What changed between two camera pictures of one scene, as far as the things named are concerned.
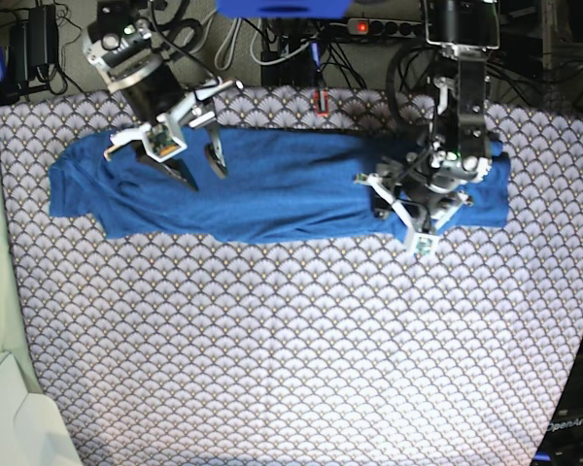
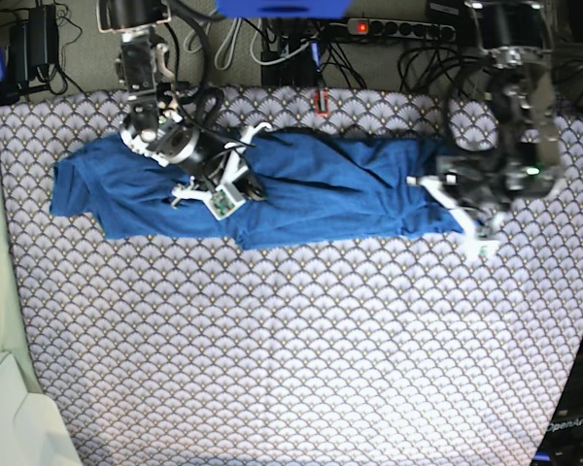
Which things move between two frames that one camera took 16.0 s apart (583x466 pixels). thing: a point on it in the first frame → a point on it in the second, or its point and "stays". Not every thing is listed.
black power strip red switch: (408, 29) stays
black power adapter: (33, 42) stays
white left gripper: (164, 139) → (226, 197)
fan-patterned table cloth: (350, 351) stays
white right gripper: (420, 243) → (479, 247)
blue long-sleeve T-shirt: (283, 184) stays
